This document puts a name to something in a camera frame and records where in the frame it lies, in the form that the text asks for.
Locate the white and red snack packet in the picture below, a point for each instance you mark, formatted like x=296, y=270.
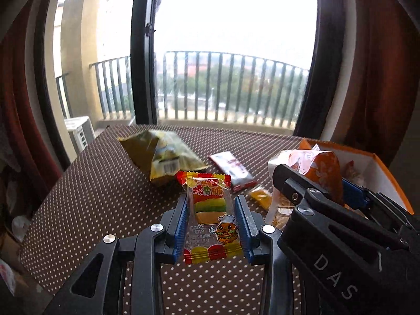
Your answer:
x=233, y=167

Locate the green yellow chip bag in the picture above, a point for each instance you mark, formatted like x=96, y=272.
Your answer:
x=157, y=151

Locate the white air conditioner unit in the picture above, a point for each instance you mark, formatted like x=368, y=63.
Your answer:
x=80, y=131

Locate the orange white patterned snack bag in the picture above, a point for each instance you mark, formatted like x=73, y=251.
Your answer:
x=325, y=170

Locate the balcony railing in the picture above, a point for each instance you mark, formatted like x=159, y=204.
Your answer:
x=229, y=53

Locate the brown polka dot tablecloth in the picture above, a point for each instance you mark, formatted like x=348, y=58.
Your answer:
x=98, y=203

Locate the orange cardboard box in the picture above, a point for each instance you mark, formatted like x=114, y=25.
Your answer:
x=384, y=177

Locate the dark red curtain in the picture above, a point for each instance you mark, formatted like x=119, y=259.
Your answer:
x=377, y=72
x=19, y=88

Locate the burger gummy candy packet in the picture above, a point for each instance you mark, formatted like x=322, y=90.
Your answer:
x=210, y=203

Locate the black window frame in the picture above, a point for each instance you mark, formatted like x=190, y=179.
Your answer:
x=142, y=72

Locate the small orange snack packet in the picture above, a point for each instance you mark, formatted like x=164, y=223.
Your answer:
x=261, y=197

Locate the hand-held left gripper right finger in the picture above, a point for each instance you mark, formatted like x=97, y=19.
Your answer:
x=242, y=229

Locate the black window latch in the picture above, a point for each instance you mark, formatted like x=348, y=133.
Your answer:
x=149, y=29

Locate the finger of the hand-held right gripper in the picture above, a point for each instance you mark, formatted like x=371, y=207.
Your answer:
x=352, y=190
x=292, y=187

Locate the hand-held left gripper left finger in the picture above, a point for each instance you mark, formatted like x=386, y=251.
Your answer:
x=180, y=226

